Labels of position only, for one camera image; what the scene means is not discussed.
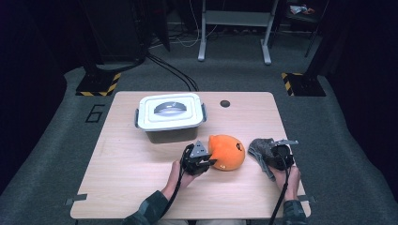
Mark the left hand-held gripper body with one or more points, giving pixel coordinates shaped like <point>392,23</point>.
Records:
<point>195,161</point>

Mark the person's left hand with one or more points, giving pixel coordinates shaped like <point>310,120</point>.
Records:
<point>183,179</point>

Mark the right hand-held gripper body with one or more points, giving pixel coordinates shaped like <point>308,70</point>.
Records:
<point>283,154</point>

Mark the white box lid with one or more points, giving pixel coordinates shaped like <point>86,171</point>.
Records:
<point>170,111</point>

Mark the black striped stand base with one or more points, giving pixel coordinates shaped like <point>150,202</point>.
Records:
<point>305,84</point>
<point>97,84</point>

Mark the black cabinet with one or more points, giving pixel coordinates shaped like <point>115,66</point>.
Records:
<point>119,31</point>

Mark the person's right hand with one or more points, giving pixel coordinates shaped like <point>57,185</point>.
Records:
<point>286,182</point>

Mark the grey tape strip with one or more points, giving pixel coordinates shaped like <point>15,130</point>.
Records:
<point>308,198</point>
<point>76,199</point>

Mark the brown transparent storage box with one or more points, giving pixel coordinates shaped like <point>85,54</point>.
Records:
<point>172,136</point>

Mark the grey fluffy cloth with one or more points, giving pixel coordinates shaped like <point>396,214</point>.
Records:
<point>261,150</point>

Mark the black table grommet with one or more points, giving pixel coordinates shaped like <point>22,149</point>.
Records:
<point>225,103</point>

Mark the white metal desk frame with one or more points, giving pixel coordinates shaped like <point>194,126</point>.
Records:
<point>237,18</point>

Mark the orange plush toy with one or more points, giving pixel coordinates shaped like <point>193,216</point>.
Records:
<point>226,153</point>

